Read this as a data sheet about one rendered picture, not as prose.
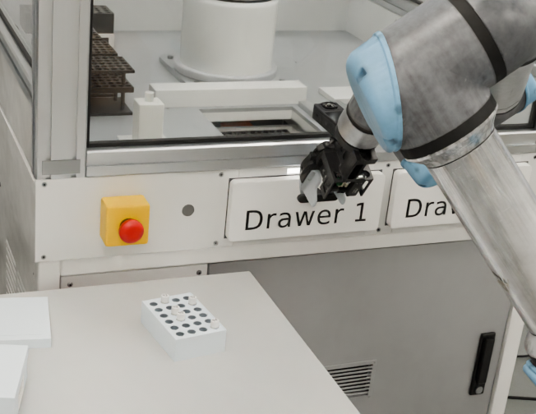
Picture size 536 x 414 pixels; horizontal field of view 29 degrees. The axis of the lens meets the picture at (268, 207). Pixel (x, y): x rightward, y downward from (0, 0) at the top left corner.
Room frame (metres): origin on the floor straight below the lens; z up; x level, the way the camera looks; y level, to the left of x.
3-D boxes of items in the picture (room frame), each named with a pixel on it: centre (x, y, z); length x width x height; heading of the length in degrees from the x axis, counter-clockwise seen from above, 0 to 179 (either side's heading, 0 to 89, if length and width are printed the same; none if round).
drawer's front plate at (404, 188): (1.79, -0.35, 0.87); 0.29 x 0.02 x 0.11; 114
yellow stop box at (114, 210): (1.52, 0.23, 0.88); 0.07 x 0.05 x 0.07; 114
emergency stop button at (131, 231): (1.49, 0.21, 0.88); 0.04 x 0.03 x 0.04; 114
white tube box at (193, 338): (1.37, 0.11, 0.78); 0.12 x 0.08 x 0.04; 32
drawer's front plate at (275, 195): (1.66, -0.07, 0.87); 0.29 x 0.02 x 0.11; 114
